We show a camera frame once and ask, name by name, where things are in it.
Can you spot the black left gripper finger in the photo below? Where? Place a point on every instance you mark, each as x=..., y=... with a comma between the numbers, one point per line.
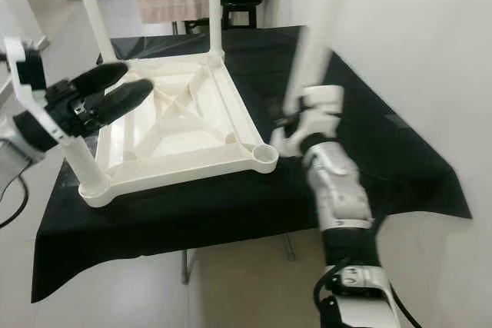
x=101, y=80
x=127, y=100

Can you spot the white plastic table leg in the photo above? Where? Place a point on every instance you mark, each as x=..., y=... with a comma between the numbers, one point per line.
x=311, y=44
x=88, y=170
x=215, y=9
x=96, y=13

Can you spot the white plastic children table top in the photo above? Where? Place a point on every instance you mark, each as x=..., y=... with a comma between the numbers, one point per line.
x=184, y=140

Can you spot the black table cloth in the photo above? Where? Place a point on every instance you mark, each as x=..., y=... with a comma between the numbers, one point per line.
x=238, y=213

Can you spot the grey metal table leg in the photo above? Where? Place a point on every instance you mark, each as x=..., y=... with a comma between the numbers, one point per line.
x=188, y=266
x=289, y=246

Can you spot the black stool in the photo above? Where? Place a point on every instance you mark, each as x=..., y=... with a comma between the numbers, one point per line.
x=238, y=13

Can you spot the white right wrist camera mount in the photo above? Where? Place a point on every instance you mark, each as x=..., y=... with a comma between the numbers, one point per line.
x=323, y=105

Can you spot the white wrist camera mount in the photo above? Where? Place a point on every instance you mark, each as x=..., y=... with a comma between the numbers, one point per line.
x=323, y=105
x=19, y=74

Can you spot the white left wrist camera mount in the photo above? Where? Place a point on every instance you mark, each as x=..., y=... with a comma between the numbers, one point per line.
x=19, y=74

